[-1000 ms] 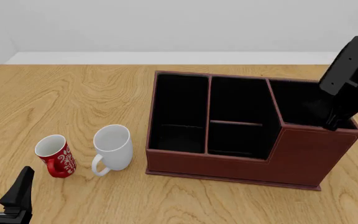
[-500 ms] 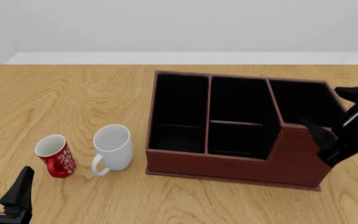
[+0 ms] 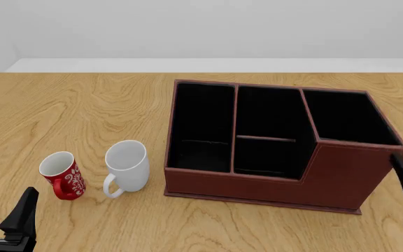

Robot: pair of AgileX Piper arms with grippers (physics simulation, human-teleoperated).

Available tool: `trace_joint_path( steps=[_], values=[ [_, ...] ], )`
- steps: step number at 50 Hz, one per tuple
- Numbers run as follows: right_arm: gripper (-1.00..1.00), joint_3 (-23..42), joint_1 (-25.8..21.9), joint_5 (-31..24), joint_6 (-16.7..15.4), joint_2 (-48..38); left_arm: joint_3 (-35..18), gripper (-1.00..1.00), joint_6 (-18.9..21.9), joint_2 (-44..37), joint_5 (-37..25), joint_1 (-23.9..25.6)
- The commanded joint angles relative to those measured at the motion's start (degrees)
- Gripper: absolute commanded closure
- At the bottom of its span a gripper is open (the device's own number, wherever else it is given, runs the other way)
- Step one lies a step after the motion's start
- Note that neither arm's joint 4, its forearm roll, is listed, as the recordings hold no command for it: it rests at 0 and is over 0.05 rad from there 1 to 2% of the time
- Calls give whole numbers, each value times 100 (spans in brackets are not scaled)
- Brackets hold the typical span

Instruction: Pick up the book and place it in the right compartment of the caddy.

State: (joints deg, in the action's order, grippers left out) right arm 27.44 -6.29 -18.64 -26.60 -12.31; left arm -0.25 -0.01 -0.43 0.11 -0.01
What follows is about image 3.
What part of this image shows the red patterned mug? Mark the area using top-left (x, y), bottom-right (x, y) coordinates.
top-left (38, 150), bottom-right (87, 202)

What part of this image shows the white mug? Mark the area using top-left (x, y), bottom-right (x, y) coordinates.
top-left (102, 139), bottom-right (151, 200)

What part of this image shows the red-brown desk caddy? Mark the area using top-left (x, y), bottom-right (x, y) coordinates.
top-left (163, 78), bottom-right (403, 216)

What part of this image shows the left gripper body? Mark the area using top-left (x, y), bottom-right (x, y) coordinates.
top-left (0, 235), bottom-right (37, 252)

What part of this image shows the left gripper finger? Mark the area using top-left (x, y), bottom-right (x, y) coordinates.
top-left (0, 186), bottom-right (40, 239)

